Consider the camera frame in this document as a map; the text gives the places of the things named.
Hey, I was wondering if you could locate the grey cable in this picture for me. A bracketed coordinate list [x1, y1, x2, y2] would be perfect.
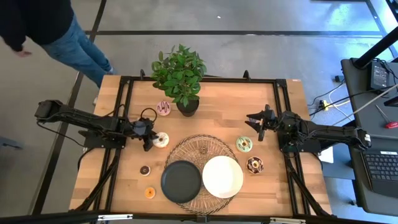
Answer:
[331, 83, 398, 126]

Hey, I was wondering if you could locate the black slanted pole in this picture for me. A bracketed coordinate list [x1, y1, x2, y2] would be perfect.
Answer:
[354, 26, 398, 69]

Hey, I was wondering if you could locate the round woven straw placemat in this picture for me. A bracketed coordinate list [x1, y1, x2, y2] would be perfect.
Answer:
[164, 134, 240, 215]

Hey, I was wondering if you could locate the white frosted donut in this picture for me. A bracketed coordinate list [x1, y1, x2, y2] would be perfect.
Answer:
[152, 131, 170, 149]

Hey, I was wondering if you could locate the person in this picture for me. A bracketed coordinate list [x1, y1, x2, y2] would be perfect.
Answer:
[0, 0, 118, 90]

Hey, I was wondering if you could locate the black round plate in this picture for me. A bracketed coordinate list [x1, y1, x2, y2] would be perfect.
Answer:
[160, 160, 203, 204]

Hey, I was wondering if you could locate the black aluminium rig frame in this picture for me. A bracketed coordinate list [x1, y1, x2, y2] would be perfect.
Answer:
[0, 68, 398, 224]

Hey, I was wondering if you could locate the red-handled screwdriver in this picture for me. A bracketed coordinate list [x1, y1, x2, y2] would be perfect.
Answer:
[374, 104, 398, 129]

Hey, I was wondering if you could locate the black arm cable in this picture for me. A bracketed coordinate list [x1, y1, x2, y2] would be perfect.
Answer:
[36, 121, 85, 147]

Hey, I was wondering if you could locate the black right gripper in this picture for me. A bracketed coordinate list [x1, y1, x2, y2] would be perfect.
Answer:
[244, 105, 280, 141]

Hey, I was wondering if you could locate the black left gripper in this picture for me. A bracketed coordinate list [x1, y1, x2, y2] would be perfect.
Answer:
[132, 119, 159, 152]

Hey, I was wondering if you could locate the pink donut with brown drizzle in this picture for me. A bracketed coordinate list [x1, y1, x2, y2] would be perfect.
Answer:
[156, 100, 172, 117]

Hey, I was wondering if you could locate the green donut with brown drizzle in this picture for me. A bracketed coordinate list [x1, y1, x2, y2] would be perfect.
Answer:
[235, 136, 254, 154]

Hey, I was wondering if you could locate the black floor cable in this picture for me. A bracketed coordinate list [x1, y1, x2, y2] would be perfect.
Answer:
[307, 80, 346, 107]

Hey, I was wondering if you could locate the black laptop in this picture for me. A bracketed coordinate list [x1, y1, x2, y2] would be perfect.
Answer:
[360, 149, 398, 198]

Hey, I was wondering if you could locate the green plant in black pot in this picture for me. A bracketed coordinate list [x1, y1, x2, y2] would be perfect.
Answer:
[151, 44, 208, 118]

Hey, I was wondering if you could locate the dark grey side desk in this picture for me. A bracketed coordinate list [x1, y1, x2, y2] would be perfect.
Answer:
[340, 57, 398, 217]

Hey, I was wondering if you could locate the large chocolate sprinkled donut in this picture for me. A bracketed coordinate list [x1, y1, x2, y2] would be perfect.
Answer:
[246, 156, 265, 175]

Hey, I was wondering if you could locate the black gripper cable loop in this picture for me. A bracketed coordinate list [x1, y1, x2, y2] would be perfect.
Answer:
[139, 107, 158, 124]

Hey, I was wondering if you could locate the white round plate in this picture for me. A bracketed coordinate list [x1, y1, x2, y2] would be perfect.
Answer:
[201, 155, 244, 199]

